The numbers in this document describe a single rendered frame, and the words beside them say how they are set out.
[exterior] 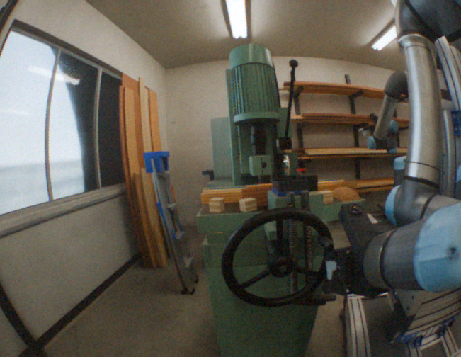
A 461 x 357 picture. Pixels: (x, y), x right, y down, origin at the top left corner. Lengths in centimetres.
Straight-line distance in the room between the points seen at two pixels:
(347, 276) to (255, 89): 63
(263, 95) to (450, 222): 68
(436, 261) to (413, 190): 18
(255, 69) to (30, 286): 169
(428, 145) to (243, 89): 61
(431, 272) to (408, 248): 4
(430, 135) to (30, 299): 177
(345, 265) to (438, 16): 47
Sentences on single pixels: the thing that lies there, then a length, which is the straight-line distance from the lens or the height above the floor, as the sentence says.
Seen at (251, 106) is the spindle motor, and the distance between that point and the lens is 72.
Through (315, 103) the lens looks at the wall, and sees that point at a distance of 335.
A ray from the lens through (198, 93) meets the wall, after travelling 334.
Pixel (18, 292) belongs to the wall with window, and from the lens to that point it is 149.
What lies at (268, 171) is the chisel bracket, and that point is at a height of 101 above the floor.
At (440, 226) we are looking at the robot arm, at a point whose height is 101.
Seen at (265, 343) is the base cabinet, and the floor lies 24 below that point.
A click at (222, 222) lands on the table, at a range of 64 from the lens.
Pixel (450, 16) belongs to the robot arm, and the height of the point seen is 129.
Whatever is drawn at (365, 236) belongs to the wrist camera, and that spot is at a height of 95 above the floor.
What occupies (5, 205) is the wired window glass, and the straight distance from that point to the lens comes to 146.
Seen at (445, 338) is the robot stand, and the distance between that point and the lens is 129.
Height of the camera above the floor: 107
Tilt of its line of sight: 6 degrees down
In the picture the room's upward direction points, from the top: 4 degrees counter-clockwise
